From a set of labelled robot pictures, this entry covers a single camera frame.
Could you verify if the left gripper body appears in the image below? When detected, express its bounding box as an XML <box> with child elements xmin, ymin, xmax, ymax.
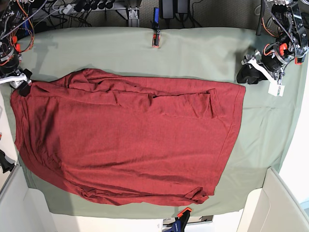
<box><xmin>241</xmin><ymin>50</ymin><xmax>286</xmax><ymax>84</ymax></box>

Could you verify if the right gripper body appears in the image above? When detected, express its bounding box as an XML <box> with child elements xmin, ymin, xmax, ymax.
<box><xmin>0</xmin><ymin>69</ymin><xmax>32</xmax><ymax>88</ymax></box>

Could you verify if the red long-sleeve shirt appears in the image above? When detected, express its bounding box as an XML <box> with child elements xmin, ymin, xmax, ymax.
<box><xmin>10</xmin><ymin>69</ymin><xmax>246</xmax><ymax>206</ymax></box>

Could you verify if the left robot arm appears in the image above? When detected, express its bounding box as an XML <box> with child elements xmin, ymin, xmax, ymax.
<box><xmin>237</xmin><ymin>0</ymin><xmax>309</xmax><ymax>85</ymax></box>

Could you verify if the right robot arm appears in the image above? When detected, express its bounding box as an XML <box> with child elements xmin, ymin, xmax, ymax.
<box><xmin>0</xmin><ymin>0</ymin><xmax>34</xmax><ymax>97</ymax></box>

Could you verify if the orange black clamp right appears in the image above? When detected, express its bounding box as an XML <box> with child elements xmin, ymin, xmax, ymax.
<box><xmin>294</xmin><ymin>57</ymin><xmax>305</xmax><ymax>65</ymax></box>

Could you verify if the green table cloth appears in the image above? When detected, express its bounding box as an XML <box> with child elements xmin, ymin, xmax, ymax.
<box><xmin>21</xmin><ymin>27</ymin><xmax>308</xmax><ymax>216</ymax></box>

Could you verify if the black clamp left edge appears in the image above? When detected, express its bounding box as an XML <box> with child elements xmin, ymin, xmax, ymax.
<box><xmin>0</xmin><ymin>150</ymin><xmax>15</xmax><ymax>173</ymax></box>

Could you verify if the blue clamp top edge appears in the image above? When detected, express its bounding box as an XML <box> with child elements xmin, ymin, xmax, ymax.
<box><xmin>152</xmin><ymin>7</ymin><xmax>160</xmax><ymax>48</ymax></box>

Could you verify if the blue clamp edge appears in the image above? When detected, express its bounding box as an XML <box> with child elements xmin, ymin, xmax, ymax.
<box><xmin>152</xmin><ymin>7</ymin><xmax>160</xmax><ymax>48</ymax></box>
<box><xmin>165</xmin><ymin>207</ymin><xmax>192</xmax><ymax>232</ymax></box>

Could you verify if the black power supply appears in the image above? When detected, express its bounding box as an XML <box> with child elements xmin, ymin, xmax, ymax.
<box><xmin>159</xmin><ymin>0</ymin><xmax>190</xmax><ymax>19</ymax></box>

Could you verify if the white power strip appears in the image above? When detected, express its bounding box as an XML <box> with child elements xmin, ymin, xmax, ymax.
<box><xmin>51</xmin><ymin>0</ymin><xmax>128</xmax><ymax>15</ymax></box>

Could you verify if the white bin left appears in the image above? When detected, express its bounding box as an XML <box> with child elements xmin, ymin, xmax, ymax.
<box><xmin>0</xmin><ymin>164</ymin><xmax>58</xmax><ymax>232</ymax></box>

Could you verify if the white bin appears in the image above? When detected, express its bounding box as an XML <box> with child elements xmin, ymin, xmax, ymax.
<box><xmin>0</xmin><ymin>164</ymin><xmax>58</xmax><ymax>232</ymax></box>
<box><xmin>237</xmin><ymin>167</ymin><xmax>309</xmax><ymax>232</ymax></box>

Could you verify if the white bin right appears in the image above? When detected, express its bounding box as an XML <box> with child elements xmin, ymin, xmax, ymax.
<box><xmin>237</xmin><ymin>167</ymin><xmax>309</xmax><ymax>232</ymax></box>

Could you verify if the blue clamp bottom edge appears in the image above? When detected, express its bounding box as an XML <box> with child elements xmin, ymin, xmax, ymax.
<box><xmin>165</xmin><ymin>207</ymin><xmax>192</xmax><ymax>232</ymax></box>

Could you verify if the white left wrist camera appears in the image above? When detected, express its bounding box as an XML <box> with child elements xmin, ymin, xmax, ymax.
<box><xmin>268</xmin><ymin>83</ymin><xmax>285</xmax><ymax>97</ymax></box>

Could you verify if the metal table leg bracket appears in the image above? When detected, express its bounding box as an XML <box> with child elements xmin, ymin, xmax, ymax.
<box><xmin>126</xmin><ymin>0</ymin><xmax>142</xmax><ymax>27</ymax></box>

